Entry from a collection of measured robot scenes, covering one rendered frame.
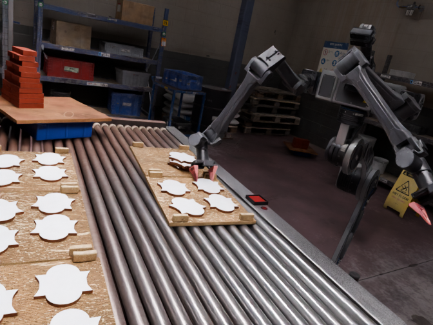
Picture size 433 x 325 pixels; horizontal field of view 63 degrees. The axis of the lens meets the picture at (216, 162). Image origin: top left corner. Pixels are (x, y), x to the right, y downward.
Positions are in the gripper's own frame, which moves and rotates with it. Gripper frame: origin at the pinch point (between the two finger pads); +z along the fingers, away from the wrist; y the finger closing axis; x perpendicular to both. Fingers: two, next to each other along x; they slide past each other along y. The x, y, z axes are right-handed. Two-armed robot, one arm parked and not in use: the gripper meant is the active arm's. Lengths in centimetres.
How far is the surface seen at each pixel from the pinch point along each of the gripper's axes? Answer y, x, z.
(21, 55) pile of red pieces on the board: -80, 34, -71
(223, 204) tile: -0.3, -18.9, 14.1
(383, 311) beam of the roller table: 25, -65, 53
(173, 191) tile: -18.0, -9.3, 6.6
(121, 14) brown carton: 21, 315, -328
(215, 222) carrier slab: -8.3, -27.0, 21.8
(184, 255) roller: -25, -39, 33
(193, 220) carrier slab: -16.6, -26.3, 20.9
